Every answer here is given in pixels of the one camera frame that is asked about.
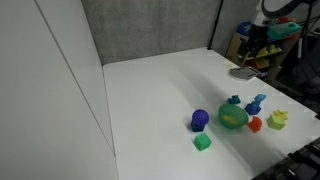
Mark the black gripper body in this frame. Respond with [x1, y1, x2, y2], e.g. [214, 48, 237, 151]
[247, 23, 270, 52]

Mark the wooden toy shelf with bins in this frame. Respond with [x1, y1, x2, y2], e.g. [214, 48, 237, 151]
[236, 17, 303, 82]

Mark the light blue rubber toy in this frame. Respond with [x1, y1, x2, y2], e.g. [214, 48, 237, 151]
[251, 93, 267, 108]

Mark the green translucent bowl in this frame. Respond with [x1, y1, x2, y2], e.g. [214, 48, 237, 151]
[217, 103, 250, 131]

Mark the yellow rubber toy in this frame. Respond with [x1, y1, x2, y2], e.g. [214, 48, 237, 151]
[222, 114, 239, 125]

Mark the yellow star toy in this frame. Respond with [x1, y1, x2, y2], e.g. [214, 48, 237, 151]
[273, 109, 289, 121]

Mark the orange rubber animal toy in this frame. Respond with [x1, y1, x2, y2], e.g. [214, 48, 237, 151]
[246, 115, 263, 134]

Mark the cardboard box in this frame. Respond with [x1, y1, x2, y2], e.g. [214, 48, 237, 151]
[225, 32, 249, 68]

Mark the grey flat device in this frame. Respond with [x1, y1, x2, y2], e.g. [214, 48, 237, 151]
[229, 66, 263, 82]

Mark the black vertical pole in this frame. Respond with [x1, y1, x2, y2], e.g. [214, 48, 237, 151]
[207, 0, 224, 50]

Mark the blue hollow cube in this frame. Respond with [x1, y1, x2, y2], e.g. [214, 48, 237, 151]
[244, 102, 262, 116]

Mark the black office chair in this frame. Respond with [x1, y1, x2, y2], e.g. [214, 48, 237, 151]
[279, 33, 320, 113]

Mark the dark blue cube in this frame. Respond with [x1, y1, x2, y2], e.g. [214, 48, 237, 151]
[190, 120, 205, 133]

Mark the black equipment frame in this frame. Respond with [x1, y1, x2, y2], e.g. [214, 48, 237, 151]
[253, 136, 320, 180]

